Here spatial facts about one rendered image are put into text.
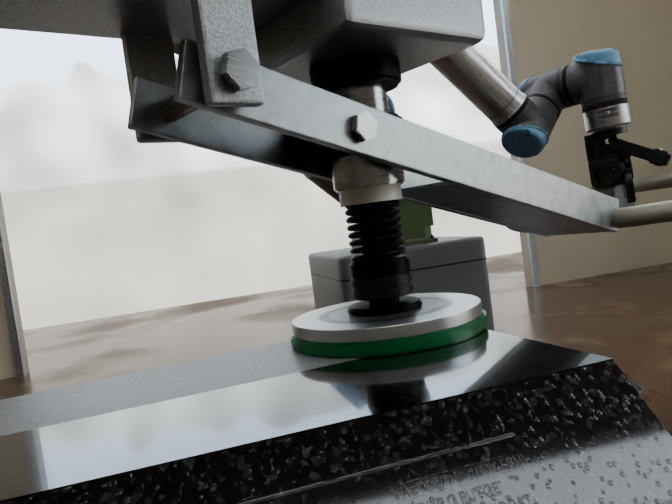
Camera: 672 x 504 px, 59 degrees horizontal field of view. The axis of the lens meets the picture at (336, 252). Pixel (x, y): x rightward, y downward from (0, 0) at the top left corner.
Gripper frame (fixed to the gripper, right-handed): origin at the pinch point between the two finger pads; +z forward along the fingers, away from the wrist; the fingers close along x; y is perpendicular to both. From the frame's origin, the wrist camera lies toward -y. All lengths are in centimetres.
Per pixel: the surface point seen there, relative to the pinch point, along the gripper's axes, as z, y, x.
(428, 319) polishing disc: -3, 26, 87
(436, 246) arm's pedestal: -0.4, 45.1, -5.9
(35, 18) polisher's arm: -37, 51, 102
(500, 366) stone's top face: -1, 19, 95
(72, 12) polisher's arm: -37, 48, 101
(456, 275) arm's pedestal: 8.0, 41.9, -8.1
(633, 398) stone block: 2, 9, 96
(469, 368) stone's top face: -1, 21, 95
